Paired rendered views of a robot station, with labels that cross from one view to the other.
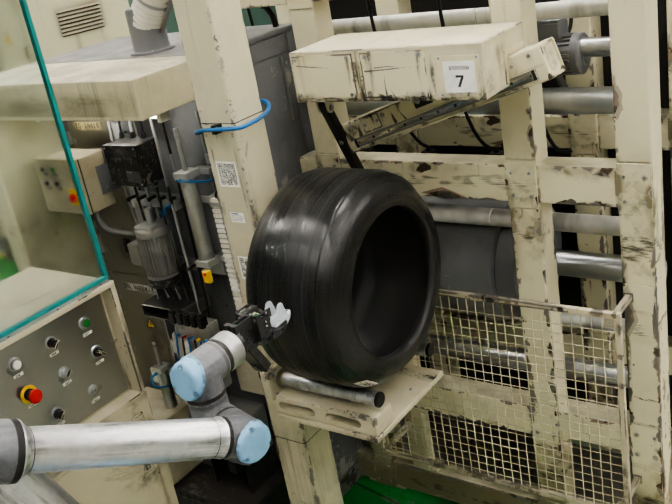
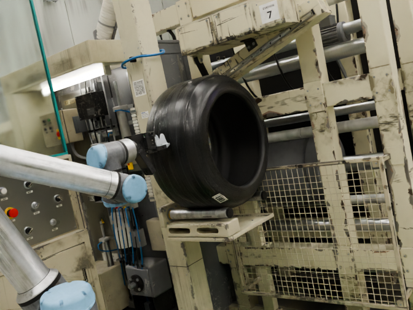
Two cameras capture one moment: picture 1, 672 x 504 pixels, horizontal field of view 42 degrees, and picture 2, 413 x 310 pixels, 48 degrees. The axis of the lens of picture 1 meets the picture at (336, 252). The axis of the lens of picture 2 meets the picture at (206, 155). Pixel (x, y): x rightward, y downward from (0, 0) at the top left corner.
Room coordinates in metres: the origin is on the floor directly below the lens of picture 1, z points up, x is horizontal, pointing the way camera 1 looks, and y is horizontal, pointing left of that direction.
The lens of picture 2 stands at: (0.12, -0.01, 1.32)
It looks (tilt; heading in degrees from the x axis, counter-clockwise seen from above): 5 degrees down; 0
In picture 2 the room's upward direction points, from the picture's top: 12 degrees counter-clockwise
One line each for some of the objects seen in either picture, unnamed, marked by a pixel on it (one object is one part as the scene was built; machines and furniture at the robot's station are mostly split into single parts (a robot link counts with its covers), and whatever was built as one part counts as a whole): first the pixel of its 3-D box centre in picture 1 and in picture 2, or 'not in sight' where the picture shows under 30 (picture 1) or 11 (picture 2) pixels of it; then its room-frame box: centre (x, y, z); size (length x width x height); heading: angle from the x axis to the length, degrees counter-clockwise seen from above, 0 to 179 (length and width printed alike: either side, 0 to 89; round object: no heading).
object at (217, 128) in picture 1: (232, 118); (142, 58); (2.40, 0.21, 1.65); 0.19 x 0.19 x 0.06; 51
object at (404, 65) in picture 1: (404, 64); (240, 26); (2.41, -0.28, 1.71); 0.61 x 0.25 x 0.15; 51
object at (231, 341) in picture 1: (225, 350); (124, 151); (1.81, 0.29, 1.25); 0.10 x 0.05 x 0.09; 51
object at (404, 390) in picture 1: (360, 393); (221, 226); (2.26, 0.00, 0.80); 0.37 x 0.36 x 0.02; 141
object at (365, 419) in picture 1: (331, 407); (201, 227); (2.15, 0.09, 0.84); 0.36 x 0.09 x 0.06; 51
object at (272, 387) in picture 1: (307, 354); (188, 206); (2.37, 0.14, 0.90); 0.40 x 0.03 x 0.10; 141
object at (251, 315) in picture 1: (248, 331); (141, 145); (1.87, 0.24, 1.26); 0.12 x 0.08 x 0.09; 141
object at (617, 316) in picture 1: (484, 392); (302, 234); (2.37, -0.38, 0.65); 0.90 x 0.02 x 0.70; 51
